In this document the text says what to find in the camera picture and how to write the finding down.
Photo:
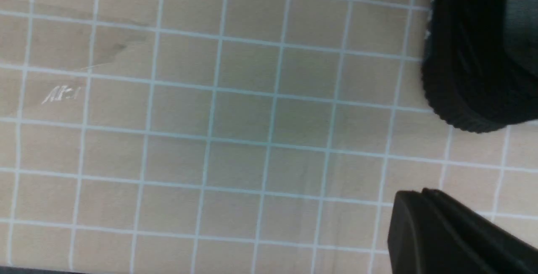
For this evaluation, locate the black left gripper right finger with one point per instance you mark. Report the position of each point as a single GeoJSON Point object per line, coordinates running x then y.
{"type": "Point", "coordinates": [504, 252]}

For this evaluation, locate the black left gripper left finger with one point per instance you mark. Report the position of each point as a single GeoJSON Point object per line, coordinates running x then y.
{"type": "Point", "coordinates": [419, 241]}

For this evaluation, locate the beige checkered floor mat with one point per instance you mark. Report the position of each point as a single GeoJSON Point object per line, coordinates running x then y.
{"type": "Point", "coordinates": [230, 136]}

